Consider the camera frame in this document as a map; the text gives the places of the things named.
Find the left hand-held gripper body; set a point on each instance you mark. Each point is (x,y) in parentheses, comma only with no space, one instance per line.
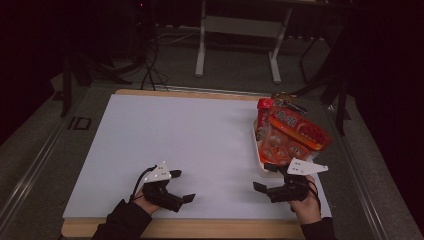
(161,193)

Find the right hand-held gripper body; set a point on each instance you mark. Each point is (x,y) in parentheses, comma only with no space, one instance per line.
(293,191)

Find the white divided plastic box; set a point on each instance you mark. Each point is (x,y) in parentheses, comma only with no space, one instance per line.
(261,170)

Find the orange snack packet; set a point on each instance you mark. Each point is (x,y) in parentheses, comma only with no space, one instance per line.
(293,133)

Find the red and black tomato packet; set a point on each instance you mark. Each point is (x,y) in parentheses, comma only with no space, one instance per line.
(265,106)

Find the gold foil packet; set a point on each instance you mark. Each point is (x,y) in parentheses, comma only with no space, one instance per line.
(283,96)

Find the person's left hand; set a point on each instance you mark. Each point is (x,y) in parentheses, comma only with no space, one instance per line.
(146,203)

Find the person's right hand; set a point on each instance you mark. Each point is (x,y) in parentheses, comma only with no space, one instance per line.
(308,210)

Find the white table mat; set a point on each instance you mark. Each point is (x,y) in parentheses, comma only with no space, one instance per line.
(200,150)

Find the white metal table frame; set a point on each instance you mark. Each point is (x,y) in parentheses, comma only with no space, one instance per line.
(200,50)

